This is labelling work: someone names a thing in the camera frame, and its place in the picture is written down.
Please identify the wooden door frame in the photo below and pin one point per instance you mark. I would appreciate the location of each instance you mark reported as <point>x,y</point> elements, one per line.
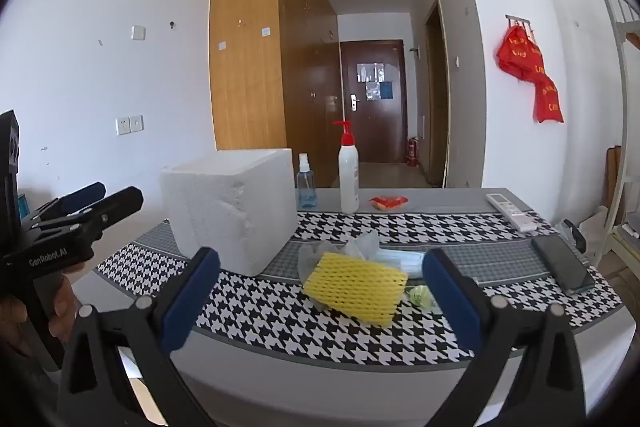
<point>437,107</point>

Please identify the blue spray bottle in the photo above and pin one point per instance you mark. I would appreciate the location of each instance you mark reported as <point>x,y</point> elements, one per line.
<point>306,189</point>

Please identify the black smartphone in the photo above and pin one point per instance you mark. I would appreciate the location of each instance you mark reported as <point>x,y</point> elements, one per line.
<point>562,263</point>

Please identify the person's left hand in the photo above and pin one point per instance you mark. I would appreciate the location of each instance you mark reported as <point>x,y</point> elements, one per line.
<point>65,307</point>

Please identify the grey cloth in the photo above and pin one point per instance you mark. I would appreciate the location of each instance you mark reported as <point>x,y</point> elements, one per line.
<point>312,259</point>

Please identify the white wall switch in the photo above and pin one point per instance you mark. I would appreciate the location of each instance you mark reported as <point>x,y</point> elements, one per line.
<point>138,32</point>

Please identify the white paper notice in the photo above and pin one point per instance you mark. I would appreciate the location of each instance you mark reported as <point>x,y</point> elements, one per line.
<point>370,72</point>

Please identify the red snack packet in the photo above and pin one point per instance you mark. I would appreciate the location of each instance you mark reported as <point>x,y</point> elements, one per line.
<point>389,203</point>

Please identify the dark brown door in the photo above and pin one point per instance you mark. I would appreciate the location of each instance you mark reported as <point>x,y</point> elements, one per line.
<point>385,127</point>

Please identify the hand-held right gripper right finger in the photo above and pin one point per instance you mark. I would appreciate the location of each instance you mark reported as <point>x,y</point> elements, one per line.
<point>450,302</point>

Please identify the green candy wrapper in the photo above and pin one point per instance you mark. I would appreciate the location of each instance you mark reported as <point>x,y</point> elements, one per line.
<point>420,294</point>

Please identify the blue paper notice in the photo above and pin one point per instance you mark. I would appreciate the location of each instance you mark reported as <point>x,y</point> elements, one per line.
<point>386,90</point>

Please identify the blue face mask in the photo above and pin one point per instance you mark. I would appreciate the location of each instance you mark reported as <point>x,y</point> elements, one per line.
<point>400,263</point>

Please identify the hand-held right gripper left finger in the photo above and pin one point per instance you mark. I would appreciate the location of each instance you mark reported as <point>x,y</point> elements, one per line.
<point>192,297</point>

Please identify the white remote control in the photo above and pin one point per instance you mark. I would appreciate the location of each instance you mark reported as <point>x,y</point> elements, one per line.
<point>510,211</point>

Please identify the wooden board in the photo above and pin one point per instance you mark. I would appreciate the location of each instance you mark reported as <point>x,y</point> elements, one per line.
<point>614,177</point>

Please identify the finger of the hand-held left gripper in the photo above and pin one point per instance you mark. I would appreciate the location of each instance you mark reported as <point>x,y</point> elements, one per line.
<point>85,196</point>
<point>117,203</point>

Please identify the red fire extinguisher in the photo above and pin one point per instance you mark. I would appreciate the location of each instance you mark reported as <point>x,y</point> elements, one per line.
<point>412,152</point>

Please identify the metal wall hook rack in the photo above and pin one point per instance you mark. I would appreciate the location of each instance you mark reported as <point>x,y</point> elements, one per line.
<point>517,19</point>

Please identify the teal tin can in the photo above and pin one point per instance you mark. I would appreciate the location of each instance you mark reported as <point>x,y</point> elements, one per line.
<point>24,206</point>

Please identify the white pump bottle red top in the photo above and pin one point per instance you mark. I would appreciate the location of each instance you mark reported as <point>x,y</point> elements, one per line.
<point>349,177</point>

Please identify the white foam box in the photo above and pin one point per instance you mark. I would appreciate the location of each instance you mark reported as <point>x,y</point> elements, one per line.
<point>215,207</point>

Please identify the houndstooth table cloth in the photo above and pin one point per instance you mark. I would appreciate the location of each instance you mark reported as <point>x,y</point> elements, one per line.
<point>280,307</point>

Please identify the yellow foam net sleeve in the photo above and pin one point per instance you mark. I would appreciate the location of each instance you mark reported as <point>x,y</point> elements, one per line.
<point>355,287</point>

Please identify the red cloth bags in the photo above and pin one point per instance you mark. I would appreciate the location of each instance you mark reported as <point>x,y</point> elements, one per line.
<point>530,67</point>

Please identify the white wall socket plate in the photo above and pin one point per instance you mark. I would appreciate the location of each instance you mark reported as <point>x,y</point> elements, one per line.
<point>136,123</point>
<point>123,126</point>

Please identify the white floor bag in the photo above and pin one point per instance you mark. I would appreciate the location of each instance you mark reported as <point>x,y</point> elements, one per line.
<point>597,229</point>

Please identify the wooden wardrobe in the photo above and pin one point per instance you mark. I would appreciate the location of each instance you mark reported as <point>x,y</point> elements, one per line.
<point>250,57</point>

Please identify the white metal bed frame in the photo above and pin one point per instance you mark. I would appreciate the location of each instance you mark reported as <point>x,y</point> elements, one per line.
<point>620,82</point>

